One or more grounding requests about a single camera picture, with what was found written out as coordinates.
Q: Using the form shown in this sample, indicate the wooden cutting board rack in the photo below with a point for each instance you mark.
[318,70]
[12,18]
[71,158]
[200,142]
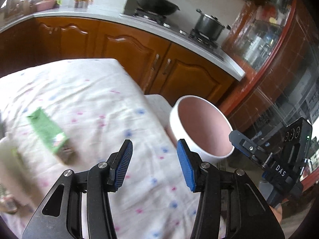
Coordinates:
[17,6]

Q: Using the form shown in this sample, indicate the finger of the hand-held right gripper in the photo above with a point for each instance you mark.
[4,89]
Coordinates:
[240,142]

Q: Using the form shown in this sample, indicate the white floral tablecloth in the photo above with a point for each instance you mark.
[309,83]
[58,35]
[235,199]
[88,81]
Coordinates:
[99,92]

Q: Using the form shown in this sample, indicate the person's right hand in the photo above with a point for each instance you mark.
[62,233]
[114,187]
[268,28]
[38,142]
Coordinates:
[277,212]

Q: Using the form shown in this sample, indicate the steel pot with lid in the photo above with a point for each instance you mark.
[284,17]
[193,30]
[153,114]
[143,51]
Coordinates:
[208,27]

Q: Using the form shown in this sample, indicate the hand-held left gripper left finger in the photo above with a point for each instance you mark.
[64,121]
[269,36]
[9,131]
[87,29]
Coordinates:
[123,164]

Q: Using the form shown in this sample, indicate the brown wooden base cabinets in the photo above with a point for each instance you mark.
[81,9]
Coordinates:
[124,47]

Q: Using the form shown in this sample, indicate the row of spice jars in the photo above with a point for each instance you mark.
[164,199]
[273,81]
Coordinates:
[81,4]

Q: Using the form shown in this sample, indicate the red wooden glass cabinet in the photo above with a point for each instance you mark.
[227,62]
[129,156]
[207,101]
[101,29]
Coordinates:
[261,37]

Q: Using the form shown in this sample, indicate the green carton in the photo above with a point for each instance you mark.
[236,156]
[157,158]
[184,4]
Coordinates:
[47,129]

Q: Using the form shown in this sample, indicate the clear plastic container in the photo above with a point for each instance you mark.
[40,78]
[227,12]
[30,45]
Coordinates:
[67,0]

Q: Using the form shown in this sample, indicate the pink basin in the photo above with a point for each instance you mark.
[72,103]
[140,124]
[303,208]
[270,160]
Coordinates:
[46,5]

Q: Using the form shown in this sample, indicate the gas stove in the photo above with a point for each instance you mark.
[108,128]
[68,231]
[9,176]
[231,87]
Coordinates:
[174,27]

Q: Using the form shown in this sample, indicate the pink bin with white rim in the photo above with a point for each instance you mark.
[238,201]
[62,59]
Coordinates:
[199,119]

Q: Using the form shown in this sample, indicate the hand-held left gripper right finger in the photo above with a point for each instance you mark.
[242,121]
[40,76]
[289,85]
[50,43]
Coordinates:
[185,166]

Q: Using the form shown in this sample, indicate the black wok with lid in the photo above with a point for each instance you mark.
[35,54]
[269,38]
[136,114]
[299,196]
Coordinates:
[157,3]

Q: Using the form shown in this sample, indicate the grey kitchen countertop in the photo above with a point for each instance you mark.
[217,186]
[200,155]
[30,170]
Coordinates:
[99,15]

